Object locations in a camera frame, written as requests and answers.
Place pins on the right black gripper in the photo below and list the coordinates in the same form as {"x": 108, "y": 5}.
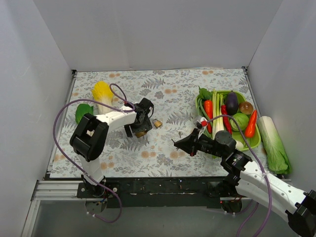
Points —
{"x": 195, "y": 143}

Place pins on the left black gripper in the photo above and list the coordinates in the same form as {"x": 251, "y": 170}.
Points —
{"x": 142, "y": 126}

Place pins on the large brass long-shackle padlock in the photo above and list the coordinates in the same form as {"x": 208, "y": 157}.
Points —
{"x": 140, "y": 134}

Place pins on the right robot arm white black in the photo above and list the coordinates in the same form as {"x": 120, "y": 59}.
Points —
{"x": 293, "y": 205}

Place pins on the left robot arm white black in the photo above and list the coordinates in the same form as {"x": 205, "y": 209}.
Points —
{"x": 88, "y": 139}

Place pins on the small brass padlock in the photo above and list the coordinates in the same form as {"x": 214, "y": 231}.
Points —
{"x": 157, "y": 123}

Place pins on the floral table cloth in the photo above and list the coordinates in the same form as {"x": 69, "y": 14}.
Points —
{"x": 173, "y": 93}

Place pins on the red chili pepper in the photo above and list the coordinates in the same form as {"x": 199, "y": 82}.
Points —
{"x": 226, "y": 120}

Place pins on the green long beans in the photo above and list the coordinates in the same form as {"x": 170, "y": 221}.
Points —
{"x": 200, "y": 109}

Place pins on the orange red pepper left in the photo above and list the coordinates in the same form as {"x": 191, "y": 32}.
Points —
{"x": 208, "y": 108}

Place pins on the yellow napa cabbage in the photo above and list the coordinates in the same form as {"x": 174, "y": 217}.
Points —
{"x": 102, "y": 93}

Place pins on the white green scallions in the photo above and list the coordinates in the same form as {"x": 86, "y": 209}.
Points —
{"x": 218, "y": 124}

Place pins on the green plastic basket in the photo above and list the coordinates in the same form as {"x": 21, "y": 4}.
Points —
{"x": 256, "y": 139}

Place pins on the green spinach leaves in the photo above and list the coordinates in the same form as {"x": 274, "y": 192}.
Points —
{"x": 203, "y": 94}

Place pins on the round green cabbage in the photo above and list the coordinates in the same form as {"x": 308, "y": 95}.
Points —
{"x": 242, "y": 121}

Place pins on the green bok choy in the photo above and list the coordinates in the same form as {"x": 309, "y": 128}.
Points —
{"x": 81, "y": 110}

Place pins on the purple eggplant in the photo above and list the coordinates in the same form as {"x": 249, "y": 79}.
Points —
{"x": 231, "y": 103}

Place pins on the orange carrot pepper right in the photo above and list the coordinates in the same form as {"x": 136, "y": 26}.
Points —
{"x": 251, "y": 127}

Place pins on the brown mushroom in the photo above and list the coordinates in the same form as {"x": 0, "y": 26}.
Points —
{"x": 246, "y": 108}

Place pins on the large green napa cabbage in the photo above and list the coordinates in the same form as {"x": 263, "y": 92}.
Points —
{"x": 277, "y": 159}

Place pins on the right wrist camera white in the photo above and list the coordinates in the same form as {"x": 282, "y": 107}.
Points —
{"x": 201, "y": 124}

